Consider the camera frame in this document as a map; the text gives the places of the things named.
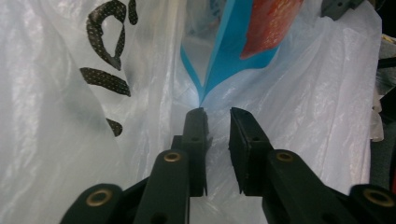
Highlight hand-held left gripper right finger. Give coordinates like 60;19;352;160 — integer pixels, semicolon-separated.
228;106;276;198

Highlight white translucent plastic bag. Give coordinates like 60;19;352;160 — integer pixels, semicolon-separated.
0;0;385;224

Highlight grey cloth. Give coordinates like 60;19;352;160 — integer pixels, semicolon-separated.
369;33;396;191

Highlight blue snack packet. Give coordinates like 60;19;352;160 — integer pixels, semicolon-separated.
179;0;305;105

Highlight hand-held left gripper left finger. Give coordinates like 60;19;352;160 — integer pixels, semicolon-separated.
170;106;209;198

